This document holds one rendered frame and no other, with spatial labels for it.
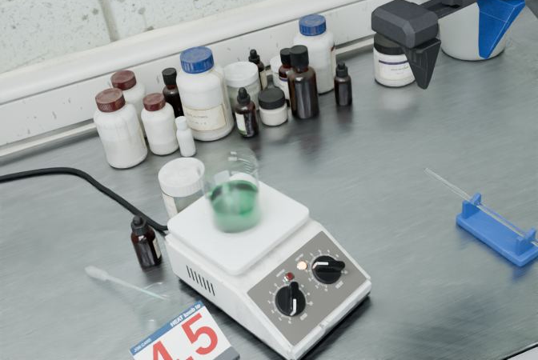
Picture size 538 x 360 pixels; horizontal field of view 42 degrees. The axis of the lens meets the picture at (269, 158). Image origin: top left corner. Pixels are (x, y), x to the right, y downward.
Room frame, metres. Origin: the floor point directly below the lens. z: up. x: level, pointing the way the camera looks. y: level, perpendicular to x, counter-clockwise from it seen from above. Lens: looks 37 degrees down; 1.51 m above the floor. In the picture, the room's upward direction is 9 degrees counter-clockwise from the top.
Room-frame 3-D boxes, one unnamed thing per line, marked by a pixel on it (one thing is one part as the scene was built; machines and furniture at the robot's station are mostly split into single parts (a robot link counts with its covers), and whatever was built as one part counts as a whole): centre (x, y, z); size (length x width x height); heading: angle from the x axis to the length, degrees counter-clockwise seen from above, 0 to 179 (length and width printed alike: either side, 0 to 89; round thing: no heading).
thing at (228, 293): (0.56, 0.03, 0.94); 0.22 x 0.13 x 0.08; 39
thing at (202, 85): (0.90, 0.08, 0.96); 0.07 x 0.07 x 0.13
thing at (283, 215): (0.58, 0.04, 0.98); 0.12 x 0.12 x 0.01; 39
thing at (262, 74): (0.99, 0.00, 0.94); 0.03 x 0.03 x 0.07
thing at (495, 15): (0.67, -0.27, 1.13); 0.06 x 0.04 x 0.07; 28
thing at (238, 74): (0.94, 0.02, 0.93); 0.06 x 0.06 x 0.07
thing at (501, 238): (0.58, -0.25, 0.92); 0.10 x 0.03 x 0.04; 28
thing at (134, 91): (0.92, 0.20, 0.95); 0.06 x 0.06 x 0.10
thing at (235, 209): (0.58, 0.04, 1.03); 0.07 x 0.06 x 0.08; 62
